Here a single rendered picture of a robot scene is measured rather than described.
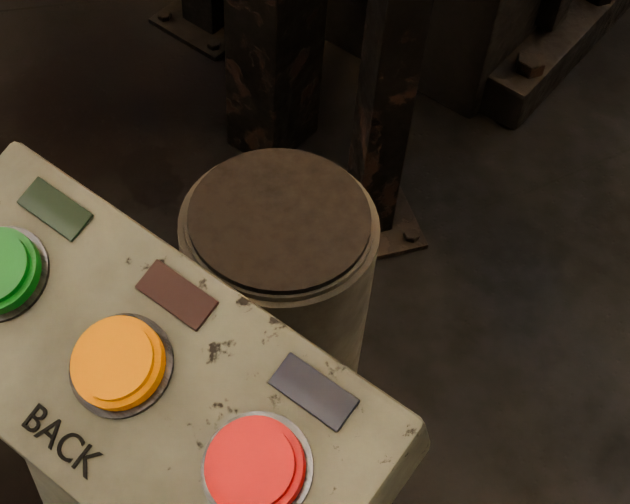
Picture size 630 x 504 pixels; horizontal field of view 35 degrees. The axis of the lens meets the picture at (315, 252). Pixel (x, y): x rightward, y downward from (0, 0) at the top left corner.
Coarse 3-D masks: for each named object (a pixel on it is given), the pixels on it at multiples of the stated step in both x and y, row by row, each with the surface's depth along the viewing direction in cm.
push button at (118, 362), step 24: (96, 336) 42; (120, 336) 41; (144, 336) 41; (72, 360) 42; (96, 360) 41; (120, 360) 41; (144, 360) 41; (96, 384) 41; (120, 384) 41; (144, 384) 41; (120, 408) 41
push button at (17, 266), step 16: (0, 240) 44; (16, 240) 44; (0, 256) 44; (16, 256) 44; (32, 256) 44; (0, 272) 43; (16, 272) 43; (32, 272) 44; (0, 288) 43; (16, 288) 43; (32, 288) 44; (0, 304) 43; (16, 304) 43
